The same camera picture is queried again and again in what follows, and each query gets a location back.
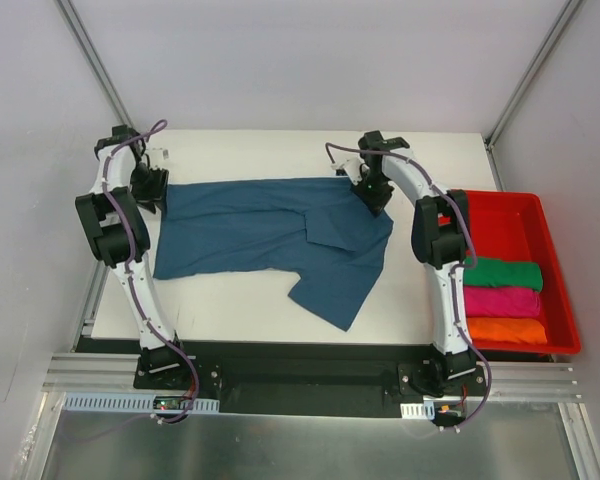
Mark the pink rolled t shirt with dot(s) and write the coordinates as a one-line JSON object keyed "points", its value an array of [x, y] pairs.
{"points": [[505, 302]]}

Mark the orange rolled t shirt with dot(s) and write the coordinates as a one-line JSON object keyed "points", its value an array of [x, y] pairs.
{"points": [[528, 331]]}

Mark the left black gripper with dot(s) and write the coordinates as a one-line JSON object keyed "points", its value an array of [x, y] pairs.
{"points": [[151, 195]]}

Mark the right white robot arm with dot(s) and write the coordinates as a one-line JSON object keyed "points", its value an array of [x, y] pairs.
{"points": [[440, 241]]}

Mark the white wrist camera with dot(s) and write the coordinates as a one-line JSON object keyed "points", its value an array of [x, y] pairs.
{"points": [[157, 156], [351, 168]]}

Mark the right aluminium frame post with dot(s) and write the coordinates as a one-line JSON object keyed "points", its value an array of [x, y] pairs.
{"points": [[558, 28]]}

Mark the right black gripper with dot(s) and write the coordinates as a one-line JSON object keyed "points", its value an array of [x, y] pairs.
{"points": [[376, 198]]}

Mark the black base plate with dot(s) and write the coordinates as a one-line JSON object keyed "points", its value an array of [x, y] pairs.
{"points": [[339, 380]]}

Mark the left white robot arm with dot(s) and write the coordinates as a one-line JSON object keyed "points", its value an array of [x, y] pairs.
{"points": [[118, 237]]}

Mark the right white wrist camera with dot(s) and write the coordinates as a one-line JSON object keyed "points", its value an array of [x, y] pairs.
{"points": [[351, 168]]}

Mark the green rolled t shirt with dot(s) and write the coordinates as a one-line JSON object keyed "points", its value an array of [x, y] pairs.
{"points": [[496, 273]]}

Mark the right slotted cable duct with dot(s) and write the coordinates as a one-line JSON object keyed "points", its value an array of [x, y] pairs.
{"points": [[418, 411]]}

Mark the left aluminium frame post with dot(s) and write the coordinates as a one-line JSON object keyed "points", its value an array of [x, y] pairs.
{"points": [[88, 49]]}

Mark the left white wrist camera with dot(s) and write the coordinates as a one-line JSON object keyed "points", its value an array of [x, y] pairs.
{"points": [[157, 156]]}

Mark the blue t shirt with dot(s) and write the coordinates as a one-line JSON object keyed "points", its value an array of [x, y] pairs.
{"points": [[316, 228]]}

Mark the aluminium front rail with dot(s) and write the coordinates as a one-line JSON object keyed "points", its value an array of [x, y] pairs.
{"points": [[511, 381]]}

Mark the red plastic bin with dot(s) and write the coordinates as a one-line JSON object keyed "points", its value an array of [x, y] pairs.
{"points": [[512, 227]]}

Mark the slotted cable duct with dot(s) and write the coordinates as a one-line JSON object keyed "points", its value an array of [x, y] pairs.
{"points": [[137, 403], [418, 411]]}

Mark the aluminium frame post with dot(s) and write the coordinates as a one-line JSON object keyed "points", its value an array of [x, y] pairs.
{"points": [[88, 49], [558, 28]]}

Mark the left slotted cable duct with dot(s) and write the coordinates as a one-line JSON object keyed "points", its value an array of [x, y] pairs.
{"points": [[137, 403]]}

